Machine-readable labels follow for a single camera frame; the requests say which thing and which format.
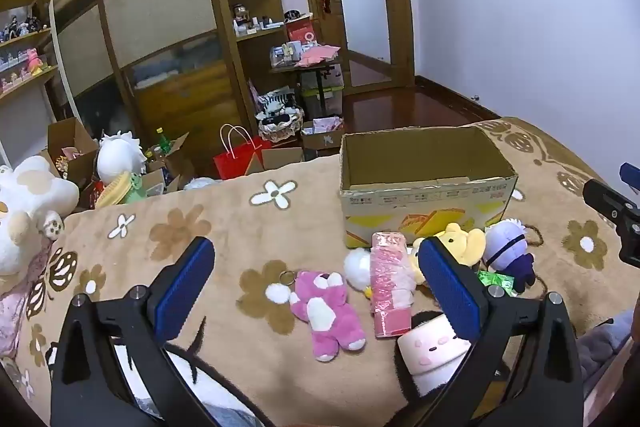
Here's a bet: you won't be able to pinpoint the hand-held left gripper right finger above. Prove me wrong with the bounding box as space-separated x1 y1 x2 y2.
390 236 586 427

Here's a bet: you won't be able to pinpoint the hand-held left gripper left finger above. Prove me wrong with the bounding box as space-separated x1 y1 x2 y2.
50 236 273 427

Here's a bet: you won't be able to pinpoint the yellow bear plush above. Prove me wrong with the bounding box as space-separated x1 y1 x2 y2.
409 222 487 286

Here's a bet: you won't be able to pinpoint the pink and white round plush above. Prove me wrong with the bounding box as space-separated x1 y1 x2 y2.
396 310 473 398

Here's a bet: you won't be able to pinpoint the pink plastic-wrapped package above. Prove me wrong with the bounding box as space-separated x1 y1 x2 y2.
370 231 414 339

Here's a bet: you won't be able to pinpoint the purple doll plush white hair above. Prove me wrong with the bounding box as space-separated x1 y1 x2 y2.
482 218 535 294

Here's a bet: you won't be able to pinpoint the cardboard box yellow print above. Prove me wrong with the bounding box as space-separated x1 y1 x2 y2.
339 125 519 250

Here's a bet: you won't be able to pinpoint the white fluffy plush toy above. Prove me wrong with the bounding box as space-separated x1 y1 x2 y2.
344 248 374 299

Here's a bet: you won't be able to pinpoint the pink bear plush keychain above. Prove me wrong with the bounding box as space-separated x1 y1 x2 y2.
264 269 367 363

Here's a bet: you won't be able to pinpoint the green candy packet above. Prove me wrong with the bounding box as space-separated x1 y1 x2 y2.
476 270 516 298

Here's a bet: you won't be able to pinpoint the beige floral blanket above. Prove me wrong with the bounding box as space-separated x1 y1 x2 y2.
0 117 640 427

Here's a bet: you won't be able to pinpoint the grey quilted cloth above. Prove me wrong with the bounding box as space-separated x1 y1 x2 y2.
575 309 640 390

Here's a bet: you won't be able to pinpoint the green frog plush yellow hat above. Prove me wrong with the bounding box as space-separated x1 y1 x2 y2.
95 172 148 209

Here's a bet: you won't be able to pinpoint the cardboard box with bottles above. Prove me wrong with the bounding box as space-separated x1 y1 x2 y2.
144 132 196 195

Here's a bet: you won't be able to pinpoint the red paper gift bag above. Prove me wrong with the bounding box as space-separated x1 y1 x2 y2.
213 124 272 181

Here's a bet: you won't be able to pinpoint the white spiky-haired plush head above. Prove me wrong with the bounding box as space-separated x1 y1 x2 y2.
96 130 148 185

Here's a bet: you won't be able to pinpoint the open brown cardboard box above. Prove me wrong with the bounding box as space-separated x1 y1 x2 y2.
246 147 306 176

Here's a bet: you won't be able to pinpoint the pink fleece cloth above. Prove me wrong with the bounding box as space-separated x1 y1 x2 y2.
0 252 51 358

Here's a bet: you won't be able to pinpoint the large white cow plush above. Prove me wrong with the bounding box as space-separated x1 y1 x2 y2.
0 155 81 278

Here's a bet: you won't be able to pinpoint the lace-trimmed basket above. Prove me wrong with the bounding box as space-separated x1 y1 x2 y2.
256 107 305 142

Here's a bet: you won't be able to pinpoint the large cardboard box with trinkets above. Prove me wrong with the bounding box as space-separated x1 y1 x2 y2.
40 117 101 190

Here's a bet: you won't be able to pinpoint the small cardboard box pink items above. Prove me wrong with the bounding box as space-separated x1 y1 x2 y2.
300 117 346 151

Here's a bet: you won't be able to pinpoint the zebra striped plush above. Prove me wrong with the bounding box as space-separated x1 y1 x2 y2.
257 89 296 115

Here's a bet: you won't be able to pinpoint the clear plastic storage bin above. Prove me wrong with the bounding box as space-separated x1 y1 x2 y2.
300 64 344 115

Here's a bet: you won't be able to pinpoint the small folding table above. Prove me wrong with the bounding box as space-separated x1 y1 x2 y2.
270 58 341 118

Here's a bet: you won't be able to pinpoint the wooden open shelf unit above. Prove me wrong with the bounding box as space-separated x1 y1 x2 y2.
214 0 301 130

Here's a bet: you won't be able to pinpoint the white curved tube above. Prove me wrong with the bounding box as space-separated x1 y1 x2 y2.
47 0 83 122

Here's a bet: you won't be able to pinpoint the red card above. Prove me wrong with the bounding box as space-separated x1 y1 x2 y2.
286 19 318 48

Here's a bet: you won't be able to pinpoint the wooden sliding-door wardrobe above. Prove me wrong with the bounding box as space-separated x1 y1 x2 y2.
30 0 241 158

